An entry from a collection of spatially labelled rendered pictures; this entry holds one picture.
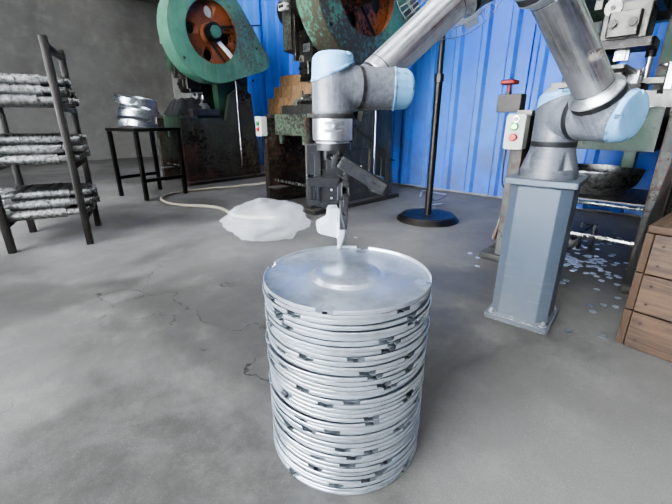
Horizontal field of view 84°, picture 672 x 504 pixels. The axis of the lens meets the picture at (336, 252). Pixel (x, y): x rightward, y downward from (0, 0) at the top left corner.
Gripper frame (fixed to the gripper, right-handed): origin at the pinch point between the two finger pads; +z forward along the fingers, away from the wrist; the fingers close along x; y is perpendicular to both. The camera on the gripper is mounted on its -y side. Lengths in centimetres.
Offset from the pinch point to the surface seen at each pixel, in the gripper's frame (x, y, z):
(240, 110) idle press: -350, 68, -33
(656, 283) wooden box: -7, -83, 16
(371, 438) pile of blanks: 27.7, -1.8, 24.5
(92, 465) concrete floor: 18, 48, 37
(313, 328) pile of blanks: 25.5, 7.1, 5.0
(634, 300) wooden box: -10, -82, 22
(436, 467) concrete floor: 24.0, -15.1, 36.4
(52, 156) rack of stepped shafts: -120, 125, -8
